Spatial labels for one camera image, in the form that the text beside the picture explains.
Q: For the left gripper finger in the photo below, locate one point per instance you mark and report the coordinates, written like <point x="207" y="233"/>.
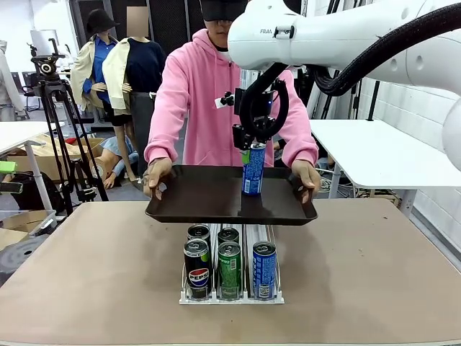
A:
<point x="11" y="188"/>
<point x="7" y="167"/>

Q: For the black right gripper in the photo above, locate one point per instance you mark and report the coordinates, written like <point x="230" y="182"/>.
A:
<point x="261" y="108"/>

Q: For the blue Pocari Sweat can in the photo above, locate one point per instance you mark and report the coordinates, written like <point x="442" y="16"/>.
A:
<point x="264" y="270"/>
<point x="253" y="173"/>

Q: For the dark brown serving tray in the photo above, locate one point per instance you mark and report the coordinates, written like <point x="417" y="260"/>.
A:
<point x="209" y="202"/>

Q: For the green soda can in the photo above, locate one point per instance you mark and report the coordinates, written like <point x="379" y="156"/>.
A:
<point x="228" y="235"/>
<point x="229" y="270"/>

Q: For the person's right forearm pink sleeve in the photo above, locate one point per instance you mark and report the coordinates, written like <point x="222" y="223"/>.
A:
<point x="160" y="140"/>

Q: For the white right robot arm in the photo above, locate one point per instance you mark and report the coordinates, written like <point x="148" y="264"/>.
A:
<point x="342" y="32"/>

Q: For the person's left forearm pink sleeve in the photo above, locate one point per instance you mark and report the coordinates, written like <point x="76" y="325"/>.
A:
<point x="300" y="144"/>

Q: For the person in pink hoodie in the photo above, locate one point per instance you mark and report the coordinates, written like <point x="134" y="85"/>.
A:
<point x="201" y="101"/>

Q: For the crouching person in blue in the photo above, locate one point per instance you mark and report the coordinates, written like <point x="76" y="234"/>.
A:
<point x="115" y="158"/>

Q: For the person's left hand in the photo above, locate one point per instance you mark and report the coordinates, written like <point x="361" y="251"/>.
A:
<point x="308" y="178"/>

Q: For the person's right hand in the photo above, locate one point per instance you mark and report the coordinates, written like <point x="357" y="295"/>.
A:
<point x="156" y="176"/>

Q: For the white side table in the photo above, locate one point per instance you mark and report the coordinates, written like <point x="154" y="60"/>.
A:
<point x="21" y="133"/>
<point x="381" y="151"/>

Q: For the flat cardboard box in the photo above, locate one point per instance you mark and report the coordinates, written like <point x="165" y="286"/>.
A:
<point x="21" y="223"/>

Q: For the brown cardboard box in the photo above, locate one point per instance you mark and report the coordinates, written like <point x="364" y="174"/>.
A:
<point x="86" y="146"/>

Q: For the black Pepsi can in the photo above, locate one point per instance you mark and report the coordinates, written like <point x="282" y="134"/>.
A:
<point x="198" y="232"/>
<point x="197" y="268"/>

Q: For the black light stand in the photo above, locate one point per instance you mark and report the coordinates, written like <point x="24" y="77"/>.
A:
<point x="374" y="101"/>

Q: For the mannequin with navy top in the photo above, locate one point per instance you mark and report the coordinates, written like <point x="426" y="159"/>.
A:
<point x="140" y="72"/>

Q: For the mannequin with black hat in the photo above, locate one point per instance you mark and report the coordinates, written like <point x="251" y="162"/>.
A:
<point x="91" y="61"/>

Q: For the white clear can rack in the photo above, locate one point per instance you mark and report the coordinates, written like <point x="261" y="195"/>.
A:
<point x="230" y="301"/>

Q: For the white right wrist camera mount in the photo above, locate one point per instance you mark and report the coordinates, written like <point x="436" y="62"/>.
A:
<point x="228" y="99"/>

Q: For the black round base plate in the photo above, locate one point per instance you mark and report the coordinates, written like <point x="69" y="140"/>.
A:
<point x="18" y="256"/>

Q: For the black camera tripod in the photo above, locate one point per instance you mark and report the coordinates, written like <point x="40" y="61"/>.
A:
<point x="54" y="108"/>

